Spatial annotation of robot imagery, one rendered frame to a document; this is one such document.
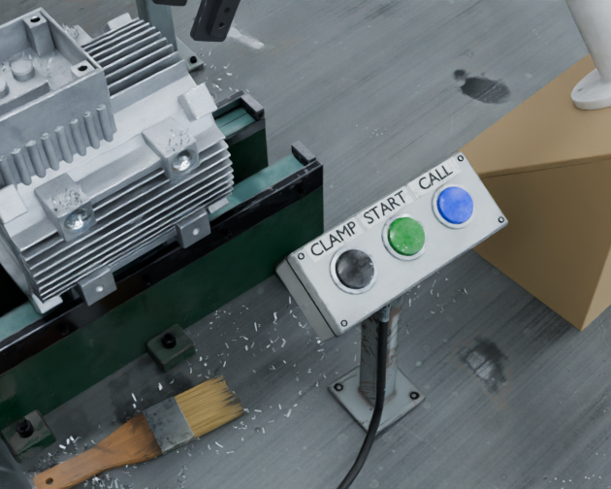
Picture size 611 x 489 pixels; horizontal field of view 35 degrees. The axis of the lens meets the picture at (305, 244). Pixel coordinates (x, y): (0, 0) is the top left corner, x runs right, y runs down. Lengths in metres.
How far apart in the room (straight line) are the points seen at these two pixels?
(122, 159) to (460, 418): 0.41
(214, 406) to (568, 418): 0.34
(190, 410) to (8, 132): 0.34
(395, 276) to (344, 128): 0.49
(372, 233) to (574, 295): 0.33
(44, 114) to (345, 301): 0.27
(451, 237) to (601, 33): 0.33
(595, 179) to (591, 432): 0.25
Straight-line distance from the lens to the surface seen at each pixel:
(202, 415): 0.95
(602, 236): 0.92
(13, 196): 0.77
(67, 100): 0.77
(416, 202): 0.75
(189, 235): 0.87
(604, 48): 1.01
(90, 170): 0.81
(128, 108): 0.82
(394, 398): 0.96
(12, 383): 0.93
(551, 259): 0.99
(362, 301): 0.71
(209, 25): 0.74
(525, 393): 0.98
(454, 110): 1.22
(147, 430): 0.95
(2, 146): 0.76
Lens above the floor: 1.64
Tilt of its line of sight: 51 degrees down
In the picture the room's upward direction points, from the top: 2 degrees counter-clockwise
